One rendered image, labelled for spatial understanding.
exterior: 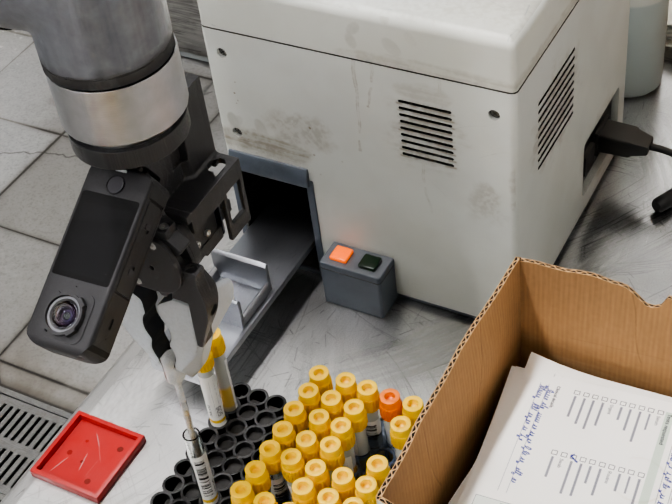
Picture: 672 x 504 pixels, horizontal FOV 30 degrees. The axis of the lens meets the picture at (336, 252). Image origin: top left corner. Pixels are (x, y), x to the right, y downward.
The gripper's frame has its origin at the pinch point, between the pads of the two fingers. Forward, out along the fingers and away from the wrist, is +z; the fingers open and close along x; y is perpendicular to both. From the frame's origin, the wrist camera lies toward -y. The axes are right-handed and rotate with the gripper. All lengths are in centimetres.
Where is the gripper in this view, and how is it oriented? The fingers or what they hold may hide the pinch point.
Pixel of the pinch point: (173, 365)
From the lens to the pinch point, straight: 86.4
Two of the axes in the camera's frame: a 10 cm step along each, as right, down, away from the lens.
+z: 1.0, 7.2, 6.9
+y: 4.6, -6.5, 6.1
